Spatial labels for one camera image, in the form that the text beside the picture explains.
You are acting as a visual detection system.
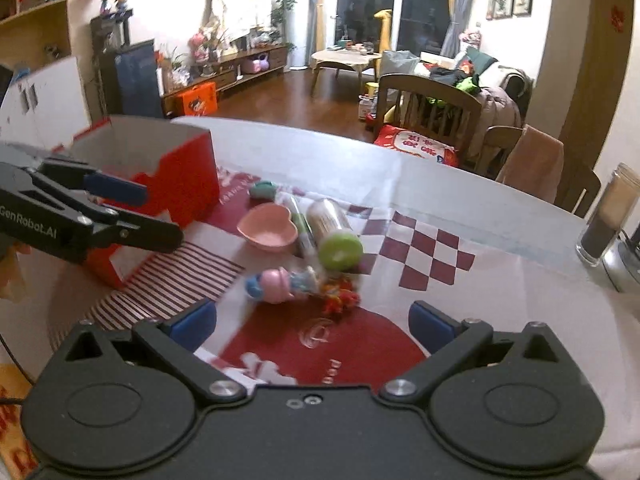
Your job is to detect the black cabinet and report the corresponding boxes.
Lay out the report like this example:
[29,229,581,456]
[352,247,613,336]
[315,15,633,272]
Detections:
[91,10,167,121]

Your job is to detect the pink flower bouquet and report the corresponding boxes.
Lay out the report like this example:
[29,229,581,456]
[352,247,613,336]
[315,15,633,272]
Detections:
[187,32,212,78]

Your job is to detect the wooden bookshelf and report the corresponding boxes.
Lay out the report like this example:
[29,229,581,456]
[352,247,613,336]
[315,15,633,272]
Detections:
[0,0,72,77]

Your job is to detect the tall glass jar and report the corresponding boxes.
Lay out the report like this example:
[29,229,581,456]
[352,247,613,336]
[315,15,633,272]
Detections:
[576,162,640,267]

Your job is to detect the wooden slatted chair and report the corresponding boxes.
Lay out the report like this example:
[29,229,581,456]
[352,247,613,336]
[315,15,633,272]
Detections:
[376,73,484,161]

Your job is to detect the wooden tv cabinet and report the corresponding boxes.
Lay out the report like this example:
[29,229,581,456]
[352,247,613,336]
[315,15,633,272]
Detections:
[160,44,289,107]

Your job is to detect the clear toothpick container green lid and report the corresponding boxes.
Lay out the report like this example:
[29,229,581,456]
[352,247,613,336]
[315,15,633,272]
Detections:
[306,198,365,272]

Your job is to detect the red cardboard box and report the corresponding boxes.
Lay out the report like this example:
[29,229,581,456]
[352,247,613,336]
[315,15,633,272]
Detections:
[69,114,221,292]

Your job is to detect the blue and yellow curtain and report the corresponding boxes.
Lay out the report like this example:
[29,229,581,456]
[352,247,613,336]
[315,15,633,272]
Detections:
[306,0,324,63]
[446,0,479,59]

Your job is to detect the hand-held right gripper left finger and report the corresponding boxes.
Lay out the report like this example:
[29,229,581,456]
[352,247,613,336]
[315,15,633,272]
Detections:
[61,298,249,407]

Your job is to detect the orange gift box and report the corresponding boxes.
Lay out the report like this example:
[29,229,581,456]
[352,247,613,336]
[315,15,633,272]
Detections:
[179,82,220,119]

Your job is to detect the red and yellow charm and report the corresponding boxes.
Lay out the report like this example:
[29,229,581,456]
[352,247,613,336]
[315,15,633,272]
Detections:
[319,281,362,317]

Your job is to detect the pink and blue toy figure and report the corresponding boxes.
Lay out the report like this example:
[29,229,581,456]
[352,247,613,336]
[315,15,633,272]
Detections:
[244,266,322,304]

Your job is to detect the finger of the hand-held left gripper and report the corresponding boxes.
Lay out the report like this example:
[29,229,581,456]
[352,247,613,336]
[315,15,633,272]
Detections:
[40,156,149,207]
[82,204,183,255]

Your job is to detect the person's left hand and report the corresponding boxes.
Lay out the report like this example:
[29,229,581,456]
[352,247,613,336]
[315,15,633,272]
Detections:
[0,246,27,302]

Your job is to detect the orange patterned cloth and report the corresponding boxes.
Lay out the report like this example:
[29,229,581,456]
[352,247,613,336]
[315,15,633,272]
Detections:
[0,364,38,468]

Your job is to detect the pink heart-shaped dish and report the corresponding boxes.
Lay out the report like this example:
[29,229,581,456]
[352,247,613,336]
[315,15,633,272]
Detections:
[236,203,297,253]

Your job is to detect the dark green cushion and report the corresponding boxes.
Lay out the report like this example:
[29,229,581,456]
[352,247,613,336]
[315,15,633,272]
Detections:
[467,47,500,77]

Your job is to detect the wooden door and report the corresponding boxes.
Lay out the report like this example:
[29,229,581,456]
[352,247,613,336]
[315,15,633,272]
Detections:
[554,0,635,206]

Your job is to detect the white tower air conditioner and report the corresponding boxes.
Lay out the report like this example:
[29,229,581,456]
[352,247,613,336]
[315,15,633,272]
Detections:
[286,0,314,69]

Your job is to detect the round coffee table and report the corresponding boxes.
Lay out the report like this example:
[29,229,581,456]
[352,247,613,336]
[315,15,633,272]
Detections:
[311,47,382,97]

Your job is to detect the pink toy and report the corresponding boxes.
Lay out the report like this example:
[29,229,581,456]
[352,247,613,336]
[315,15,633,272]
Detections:
[244,52,271,75]

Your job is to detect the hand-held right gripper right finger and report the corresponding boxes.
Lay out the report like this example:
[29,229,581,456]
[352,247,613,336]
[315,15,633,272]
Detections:
[379,300,574,407]

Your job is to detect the glass sliding door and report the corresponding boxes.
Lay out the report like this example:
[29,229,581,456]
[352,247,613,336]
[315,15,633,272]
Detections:
[336,0,452,52]

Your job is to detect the yellow giraffe toy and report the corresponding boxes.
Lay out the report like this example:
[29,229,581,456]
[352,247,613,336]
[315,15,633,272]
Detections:
[376,8,397,53]

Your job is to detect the white cabinet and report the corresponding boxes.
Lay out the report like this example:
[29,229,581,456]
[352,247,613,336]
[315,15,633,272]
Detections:
[0,55,94,158]

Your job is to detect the red and white table mat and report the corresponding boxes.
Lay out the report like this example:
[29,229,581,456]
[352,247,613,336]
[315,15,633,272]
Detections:
[47,167,640,411]

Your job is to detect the hanging coats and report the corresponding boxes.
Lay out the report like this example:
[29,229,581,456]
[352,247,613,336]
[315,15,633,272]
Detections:
[201,0,229,45]

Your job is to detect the sofa piled with clothes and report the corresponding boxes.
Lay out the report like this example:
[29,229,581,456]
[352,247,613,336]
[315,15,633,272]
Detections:
[419,46,535,161]

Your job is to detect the pale plastic bag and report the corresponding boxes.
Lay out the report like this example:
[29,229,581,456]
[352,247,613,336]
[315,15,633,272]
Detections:
[381,50,421,86]

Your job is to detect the pink cloth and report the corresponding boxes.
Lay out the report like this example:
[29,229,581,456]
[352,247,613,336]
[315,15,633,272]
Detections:
[496,124,565,204]

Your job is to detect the white pen with green label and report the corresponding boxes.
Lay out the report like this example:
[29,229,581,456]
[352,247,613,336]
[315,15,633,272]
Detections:
[284,194,322,267]

